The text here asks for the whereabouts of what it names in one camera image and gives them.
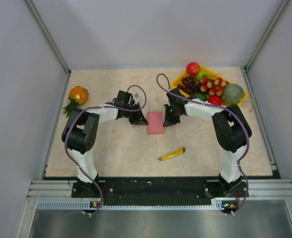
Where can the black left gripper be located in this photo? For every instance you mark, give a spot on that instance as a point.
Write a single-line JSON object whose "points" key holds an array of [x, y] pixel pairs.
{"points": [[138, 120]]}

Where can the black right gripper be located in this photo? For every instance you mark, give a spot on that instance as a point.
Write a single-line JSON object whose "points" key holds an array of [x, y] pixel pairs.
{"points": [[169, 121]]}

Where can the pink express box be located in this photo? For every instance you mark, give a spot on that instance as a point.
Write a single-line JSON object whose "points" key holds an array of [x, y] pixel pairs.
{"points": [[155, 123]]}

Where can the yellow utility knife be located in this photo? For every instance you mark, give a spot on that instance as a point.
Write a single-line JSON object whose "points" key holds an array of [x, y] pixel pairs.
{"points": [[173, 154]]}

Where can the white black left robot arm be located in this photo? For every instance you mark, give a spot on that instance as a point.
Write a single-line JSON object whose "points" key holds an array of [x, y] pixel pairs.
{"points": [[80, 132]]}

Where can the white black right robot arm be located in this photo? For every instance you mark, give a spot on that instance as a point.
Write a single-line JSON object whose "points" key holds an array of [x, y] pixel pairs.
{"points": [[231, 128]]}

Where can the yellow plastic tray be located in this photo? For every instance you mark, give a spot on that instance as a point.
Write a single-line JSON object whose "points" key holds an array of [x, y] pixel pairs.
{"points": [[211, 75]]}

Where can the green lime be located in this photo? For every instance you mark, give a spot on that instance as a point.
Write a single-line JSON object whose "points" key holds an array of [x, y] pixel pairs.
{"points": [[199, 95]]}

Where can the dark purple grape bunch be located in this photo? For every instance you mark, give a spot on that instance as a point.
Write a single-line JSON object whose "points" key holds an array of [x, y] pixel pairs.
{"points": [[189, 85]]}

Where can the red tomato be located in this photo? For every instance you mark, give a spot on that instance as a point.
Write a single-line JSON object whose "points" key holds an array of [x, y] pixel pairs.
{"points": [[215, 100]]}

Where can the red-yellow cherry bunch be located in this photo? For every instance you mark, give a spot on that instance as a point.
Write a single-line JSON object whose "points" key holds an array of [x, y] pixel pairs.
{"points": [[213, 87]]}

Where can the red apple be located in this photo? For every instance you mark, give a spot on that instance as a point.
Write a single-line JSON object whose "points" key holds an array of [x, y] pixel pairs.
{"points": [[193, 68]]}

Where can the green apple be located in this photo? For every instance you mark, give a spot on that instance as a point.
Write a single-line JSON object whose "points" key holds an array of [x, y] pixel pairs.
{"points": [[202, 74]]}

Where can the orange toy pineapple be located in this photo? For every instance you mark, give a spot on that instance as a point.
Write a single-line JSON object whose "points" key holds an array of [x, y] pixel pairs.
{"points": [[78, 95]]}

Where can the green netted melon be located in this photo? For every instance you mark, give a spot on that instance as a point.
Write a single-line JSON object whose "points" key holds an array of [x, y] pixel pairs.
{"points": [[232, 94]]}

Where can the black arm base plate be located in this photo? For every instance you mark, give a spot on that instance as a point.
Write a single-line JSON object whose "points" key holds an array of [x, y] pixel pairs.
{"points": [[152, 191]]}

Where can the white slotted cable duct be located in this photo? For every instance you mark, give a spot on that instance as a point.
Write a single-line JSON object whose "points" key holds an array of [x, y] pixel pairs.
{"points": [[91, 205]]}

